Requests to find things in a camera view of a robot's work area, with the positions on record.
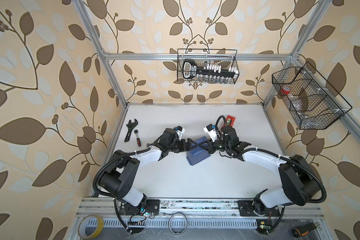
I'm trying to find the yellow tape roll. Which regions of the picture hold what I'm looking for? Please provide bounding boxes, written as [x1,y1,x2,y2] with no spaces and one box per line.
[78,215,105,240]

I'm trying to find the black adjustable wrench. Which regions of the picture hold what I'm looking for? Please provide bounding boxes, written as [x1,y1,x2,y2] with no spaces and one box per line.
[124,119,138,143]

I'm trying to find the light blue wrapping paper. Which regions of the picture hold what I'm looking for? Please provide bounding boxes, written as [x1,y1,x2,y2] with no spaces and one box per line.
[187,137,211,166]

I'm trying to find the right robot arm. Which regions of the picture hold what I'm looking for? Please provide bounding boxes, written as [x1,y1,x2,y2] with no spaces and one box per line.
[199,124,327,216]

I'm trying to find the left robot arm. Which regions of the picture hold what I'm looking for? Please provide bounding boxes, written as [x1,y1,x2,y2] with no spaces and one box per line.
[92,127,201,215]

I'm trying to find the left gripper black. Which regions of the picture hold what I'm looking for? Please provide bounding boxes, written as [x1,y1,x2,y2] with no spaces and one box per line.
[167,138,199,153]

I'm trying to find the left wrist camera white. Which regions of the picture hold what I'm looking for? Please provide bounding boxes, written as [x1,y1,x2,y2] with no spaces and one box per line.
[174,126,185,135]

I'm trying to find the orange black screwdriver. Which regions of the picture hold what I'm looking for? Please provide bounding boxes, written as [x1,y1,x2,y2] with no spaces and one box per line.
[291,223,319,238]

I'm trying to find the right wire basket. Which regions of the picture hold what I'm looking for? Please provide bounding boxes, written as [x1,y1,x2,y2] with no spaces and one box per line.
[272,62,352,130]

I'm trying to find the red white object in basket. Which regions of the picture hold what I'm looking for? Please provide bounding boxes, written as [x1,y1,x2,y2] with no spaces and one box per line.
[280,86,291,96]

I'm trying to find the black socket set tool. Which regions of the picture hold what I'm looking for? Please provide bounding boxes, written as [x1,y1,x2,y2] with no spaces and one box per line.
[180,60,239,81]

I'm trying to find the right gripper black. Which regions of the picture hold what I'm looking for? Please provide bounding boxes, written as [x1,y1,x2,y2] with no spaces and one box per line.
[198,137,230,154]

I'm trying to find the back wire basket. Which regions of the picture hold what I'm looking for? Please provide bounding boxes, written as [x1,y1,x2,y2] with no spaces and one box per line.
[177,48,240,85]

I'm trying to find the wire basket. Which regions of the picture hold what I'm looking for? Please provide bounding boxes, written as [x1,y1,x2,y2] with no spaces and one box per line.
[272,62,352,130]
[177,48,240,85]

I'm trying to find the red tape dispenser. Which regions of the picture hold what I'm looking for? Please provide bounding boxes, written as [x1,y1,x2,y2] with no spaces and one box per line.
[226,115,236,127]

